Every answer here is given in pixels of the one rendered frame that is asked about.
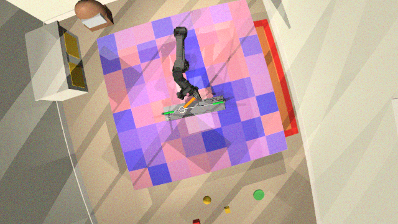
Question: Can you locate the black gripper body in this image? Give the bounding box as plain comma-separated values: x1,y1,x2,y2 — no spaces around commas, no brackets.
179,79,199,96

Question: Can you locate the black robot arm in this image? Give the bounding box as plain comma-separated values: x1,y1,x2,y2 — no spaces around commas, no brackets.
172,26,190,100

